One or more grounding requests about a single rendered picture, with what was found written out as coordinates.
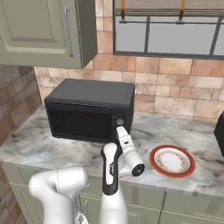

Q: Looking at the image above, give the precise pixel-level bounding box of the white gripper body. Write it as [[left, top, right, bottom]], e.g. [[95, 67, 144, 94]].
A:
[[115, 125, 130, 143]]

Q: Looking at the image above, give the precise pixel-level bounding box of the black toaster oven door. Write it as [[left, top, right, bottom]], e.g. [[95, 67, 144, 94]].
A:
[[45, 101, 115, 144]]

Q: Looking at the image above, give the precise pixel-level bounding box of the black toaster oven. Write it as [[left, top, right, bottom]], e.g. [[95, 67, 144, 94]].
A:
[[44, 78, 136, 144]]

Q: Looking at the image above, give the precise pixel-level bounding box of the red rimmed white plate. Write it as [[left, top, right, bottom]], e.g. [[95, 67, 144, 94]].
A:
[[149, 144, 197, 179]]

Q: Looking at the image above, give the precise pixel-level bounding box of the green base cabinet door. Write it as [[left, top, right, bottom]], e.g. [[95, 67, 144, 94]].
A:
[[8, 183, 47, 224], [78, 194, 103, 224], [125, 204, 162, 224]]

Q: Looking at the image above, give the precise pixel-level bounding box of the green base cabinet drawer front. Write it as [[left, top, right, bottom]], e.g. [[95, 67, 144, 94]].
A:
[[1, 164, 42, 186], [162, 191, 224, 221], [120, 180, 166, 206]]

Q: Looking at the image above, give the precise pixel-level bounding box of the black countertop appliance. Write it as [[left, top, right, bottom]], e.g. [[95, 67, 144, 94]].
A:
[[213, 110, 224, 158]]

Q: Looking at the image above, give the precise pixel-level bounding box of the grey framed window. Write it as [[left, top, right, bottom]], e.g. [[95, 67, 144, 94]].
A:
[[112, 0, 224, 61]]

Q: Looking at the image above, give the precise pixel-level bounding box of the beige window blind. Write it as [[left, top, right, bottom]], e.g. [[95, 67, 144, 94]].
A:
[[113, 0, 224, 18]]

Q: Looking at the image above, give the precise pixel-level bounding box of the green wall cabinet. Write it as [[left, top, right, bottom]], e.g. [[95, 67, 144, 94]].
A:
[[0, 0, 99, 70]]

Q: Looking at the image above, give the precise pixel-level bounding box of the silver cabinet bar handle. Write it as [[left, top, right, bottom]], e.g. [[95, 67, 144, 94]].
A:
[[63, 6, 75, 59]]

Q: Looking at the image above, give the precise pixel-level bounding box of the green wall cabinet door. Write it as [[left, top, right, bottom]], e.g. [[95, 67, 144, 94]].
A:
[[0, 0, 84, 70]]

